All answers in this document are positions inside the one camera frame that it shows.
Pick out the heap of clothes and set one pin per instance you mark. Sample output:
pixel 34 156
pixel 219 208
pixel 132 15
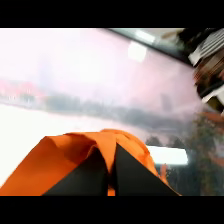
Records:
pixel 208 63

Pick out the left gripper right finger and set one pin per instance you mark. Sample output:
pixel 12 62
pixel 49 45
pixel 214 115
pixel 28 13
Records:
pixel 135 178

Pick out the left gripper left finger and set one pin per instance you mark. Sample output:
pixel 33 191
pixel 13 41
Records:
pixel 87 178

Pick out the orange garment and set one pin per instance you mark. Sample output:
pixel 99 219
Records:
pixel 60 160

